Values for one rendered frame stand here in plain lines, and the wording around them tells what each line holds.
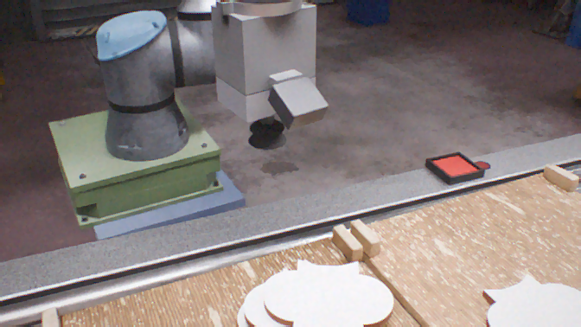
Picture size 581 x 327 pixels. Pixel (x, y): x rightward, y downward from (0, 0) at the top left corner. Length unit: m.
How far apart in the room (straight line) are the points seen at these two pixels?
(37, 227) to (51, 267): 1.78
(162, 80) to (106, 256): 0.30
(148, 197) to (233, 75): 0.49
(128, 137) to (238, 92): 0.47
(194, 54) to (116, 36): 0.12
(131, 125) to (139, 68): 0.10
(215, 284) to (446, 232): 0.35
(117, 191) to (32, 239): 1.62
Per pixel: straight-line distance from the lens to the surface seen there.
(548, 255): 0.85
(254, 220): 0.87
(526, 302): 0.75
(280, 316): 0.61
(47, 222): 2.64
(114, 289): 0.78
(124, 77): 0.93
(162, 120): 0.97
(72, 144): 1.07
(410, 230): 0.84
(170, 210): 1.00
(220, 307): 0.70
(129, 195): 0.98
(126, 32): 0.91
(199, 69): 0.93
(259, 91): 0.53
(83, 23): 5.27
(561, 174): 1.01
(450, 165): 1.03
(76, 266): 0.84
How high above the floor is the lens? 1.43
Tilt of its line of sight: 29 degrees down
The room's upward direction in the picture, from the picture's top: straight up
